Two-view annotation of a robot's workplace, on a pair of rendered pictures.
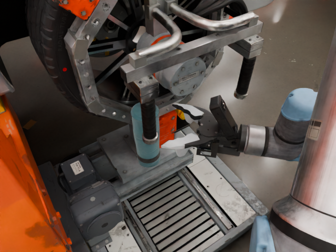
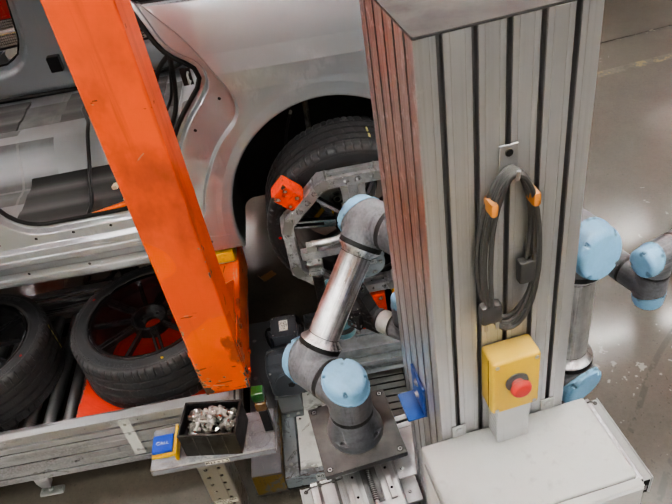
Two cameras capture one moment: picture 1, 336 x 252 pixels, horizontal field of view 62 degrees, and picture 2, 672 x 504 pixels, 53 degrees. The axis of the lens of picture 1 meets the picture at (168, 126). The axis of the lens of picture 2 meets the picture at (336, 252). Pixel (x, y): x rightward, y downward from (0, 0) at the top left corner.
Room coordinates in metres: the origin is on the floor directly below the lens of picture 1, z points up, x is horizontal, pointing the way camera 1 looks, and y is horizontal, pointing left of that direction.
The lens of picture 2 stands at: (-0.87, -0.93, 2.35)
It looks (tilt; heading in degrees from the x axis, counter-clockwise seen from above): 39 degrees down; 33
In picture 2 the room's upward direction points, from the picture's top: 11 degrees counter-clockwise
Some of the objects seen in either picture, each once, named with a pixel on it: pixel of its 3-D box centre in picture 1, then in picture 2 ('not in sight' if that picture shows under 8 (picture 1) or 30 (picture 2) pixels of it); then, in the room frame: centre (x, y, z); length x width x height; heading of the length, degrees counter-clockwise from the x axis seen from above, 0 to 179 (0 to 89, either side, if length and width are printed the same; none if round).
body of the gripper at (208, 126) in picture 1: (219, 137); (365, 314); (0.47, -0.13, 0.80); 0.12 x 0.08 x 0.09; 79
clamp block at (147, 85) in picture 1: (140, 82); (315, 261); (0.54, 0.07, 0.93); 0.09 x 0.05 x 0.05; 33
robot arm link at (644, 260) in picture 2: not in sight; (656, 256); (0.51, -0.93, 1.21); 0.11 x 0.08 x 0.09; 145
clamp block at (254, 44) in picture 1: (245, 41); not in sight; (0.72, -0.22, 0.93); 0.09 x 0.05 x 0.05; 33
